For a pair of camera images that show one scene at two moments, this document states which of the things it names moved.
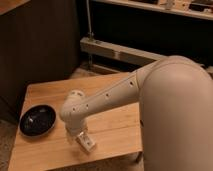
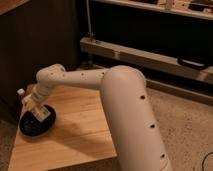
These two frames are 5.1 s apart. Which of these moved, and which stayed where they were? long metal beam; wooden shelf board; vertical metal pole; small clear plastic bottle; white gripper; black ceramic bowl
Moved: white gripper; small clear plastic bottle
Stayed: vertical metal pole; black ceramic bowl; long metal beam; wooden shelf board
